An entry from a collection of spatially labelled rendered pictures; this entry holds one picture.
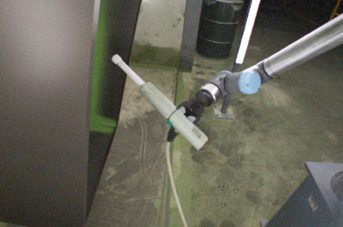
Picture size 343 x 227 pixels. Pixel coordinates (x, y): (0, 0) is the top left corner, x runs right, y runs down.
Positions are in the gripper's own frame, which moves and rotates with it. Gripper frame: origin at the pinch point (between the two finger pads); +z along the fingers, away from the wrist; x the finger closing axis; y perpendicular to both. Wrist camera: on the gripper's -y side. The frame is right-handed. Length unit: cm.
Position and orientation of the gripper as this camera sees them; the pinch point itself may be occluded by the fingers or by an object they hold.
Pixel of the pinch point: (175, 125)
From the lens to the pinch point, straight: 77.0
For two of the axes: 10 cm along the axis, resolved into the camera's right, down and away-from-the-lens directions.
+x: -7.2, -6.6, 2.0
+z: -6.5, 5.6, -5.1
